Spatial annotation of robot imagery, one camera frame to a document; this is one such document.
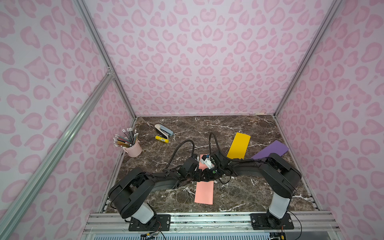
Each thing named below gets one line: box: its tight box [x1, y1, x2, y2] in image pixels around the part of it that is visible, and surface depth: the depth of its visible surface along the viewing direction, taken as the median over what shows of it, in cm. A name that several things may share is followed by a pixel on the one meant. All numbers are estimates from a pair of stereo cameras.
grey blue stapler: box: [154, 123, 174, 140], surface depth 109 cm
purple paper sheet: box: [251, 140, 289, 159], surface depth 105 cm
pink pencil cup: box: [123, 139, 142, 158], surface depth 95 cm
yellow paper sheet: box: [226, 132, 251, 160], surface depth 103 cm
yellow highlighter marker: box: [155, 135, 170, 144], surface depth 106 cm
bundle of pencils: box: [113, 127, 139, 148], surface depth 92 cm
